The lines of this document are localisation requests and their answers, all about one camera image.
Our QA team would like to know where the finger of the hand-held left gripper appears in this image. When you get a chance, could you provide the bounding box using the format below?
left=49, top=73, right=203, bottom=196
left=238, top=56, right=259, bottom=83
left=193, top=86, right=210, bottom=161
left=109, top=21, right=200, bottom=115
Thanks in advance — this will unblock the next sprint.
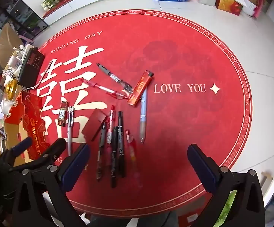
left=9, top=137, right=34, bottom=158
left=8, top=138, right=67, bottom=172

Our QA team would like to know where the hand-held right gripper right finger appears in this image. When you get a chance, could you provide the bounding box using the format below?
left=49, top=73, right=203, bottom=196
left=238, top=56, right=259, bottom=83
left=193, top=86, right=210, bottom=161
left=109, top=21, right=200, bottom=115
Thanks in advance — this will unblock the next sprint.
left=187, top=144, right=266, bottom=227

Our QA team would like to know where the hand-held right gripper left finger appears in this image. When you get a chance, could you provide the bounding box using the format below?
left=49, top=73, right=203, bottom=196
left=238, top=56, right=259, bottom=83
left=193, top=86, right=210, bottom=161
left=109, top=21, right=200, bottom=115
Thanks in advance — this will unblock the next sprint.
left=11, top=143, right=91, bottom=227

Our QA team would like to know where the silver pen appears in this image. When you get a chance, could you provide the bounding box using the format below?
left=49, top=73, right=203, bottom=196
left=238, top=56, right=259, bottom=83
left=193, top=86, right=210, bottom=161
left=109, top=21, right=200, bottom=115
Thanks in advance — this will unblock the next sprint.
left=67, top=106, right=75, bottom=157

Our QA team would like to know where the black clear barrel pen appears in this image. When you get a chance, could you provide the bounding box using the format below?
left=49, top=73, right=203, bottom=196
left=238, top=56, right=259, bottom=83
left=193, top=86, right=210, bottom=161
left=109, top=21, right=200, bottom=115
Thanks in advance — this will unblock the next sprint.
left=96, top=122, right=107, bottom=182

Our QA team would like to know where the small brown lighter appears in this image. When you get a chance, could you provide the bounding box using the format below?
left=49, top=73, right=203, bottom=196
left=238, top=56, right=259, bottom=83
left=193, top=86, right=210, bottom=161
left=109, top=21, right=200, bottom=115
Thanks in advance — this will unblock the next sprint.
left=58, top=101, right=70, bottom=127

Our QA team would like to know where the black marker pen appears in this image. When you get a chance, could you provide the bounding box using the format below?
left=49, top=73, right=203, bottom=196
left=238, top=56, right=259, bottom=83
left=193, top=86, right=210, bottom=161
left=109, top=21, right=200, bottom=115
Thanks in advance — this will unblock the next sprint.
left=110, top=126, right=118, bottom=188
left=117, top=111, right=126, bottom=178

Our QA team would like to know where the red cardboard box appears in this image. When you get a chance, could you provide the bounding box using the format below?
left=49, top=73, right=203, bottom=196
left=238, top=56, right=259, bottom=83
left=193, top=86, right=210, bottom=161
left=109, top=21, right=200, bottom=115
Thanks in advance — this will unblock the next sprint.
left=4, top=90, right=51, bottom=163

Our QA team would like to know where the red metal case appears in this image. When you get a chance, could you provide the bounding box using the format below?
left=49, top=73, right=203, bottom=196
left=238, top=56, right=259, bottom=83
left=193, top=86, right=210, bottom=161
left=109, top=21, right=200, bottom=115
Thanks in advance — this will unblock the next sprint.
left=82, top=108, right=107, bottom=142

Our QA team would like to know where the red gel pen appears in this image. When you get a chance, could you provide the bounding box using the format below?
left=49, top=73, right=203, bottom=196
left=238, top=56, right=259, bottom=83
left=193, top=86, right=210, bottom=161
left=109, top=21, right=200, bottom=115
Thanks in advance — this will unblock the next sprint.
left=107, top=105, right=116, bottom=151

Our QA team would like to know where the clear red click pen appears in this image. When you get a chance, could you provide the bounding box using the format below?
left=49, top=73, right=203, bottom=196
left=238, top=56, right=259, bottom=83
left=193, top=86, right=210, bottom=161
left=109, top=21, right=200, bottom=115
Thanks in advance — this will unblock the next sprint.
left=125, top=130, right=144, bottom=188

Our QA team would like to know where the red striped clear pen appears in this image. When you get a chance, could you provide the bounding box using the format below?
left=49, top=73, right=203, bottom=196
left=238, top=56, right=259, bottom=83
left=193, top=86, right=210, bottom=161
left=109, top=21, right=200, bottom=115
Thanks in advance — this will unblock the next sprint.
left=80, top=79, right=129, bottom=100

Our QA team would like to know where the light blue pen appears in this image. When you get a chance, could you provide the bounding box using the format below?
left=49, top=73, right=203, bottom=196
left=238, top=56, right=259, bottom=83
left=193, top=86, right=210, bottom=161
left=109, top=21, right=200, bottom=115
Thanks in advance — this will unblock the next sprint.
left=139, top=89, right=149, bottom=144

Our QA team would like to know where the grey grip black pen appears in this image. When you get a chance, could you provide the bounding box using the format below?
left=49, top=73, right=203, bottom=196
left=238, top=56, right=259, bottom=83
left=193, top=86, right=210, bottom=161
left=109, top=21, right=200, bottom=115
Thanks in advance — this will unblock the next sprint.
left=96, top=63, right=134, bottom=93

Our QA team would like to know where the red lighter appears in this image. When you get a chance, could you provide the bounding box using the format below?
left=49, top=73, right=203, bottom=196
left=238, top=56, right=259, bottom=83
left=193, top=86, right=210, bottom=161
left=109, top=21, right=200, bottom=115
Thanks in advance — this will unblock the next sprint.
left=127, top=70, right=154, bottom=107

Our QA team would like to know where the green packet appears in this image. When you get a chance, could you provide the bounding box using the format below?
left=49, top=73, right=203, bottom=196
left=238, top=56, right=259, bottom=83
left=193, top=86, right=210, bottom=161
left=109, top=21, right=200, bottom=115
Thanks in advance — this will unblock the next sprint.
left=220, top=190, right=237, bottom=223

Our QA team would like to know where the gold lid jar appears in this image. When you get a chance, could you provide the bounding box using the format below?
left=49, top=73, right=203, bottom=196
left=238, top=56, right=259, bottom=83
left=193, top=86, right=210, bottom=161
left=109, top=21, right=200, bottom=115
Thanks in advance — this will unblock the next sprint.
left=5, top=79, right=18, bottom=100

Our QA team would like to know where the black radio with antenna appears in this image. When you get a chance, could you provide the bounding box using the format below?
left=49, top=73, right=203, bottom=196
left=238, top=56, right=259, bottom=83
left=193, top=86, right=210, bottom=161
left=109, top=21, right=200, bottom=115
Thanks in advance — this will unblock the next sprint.
left=17, top=47, right=55, bottom=91

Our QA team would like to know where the large red round mat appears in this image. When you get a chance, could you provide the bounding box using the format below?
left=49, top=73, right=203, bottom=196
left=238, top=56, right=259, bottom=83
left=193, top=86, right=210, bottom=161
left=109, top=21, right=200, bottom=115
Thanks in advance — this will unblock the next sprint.
left=36, top=9, right=253, bottom=218

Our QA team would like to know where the dark display cabinet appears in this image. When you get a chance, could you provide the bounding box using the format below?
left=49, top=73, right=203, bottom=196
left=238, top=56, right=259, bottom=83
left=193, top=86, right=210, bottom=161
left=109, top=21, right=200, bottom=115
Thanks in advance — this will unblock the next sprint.
left=0, top=0, right=48, bottom=40

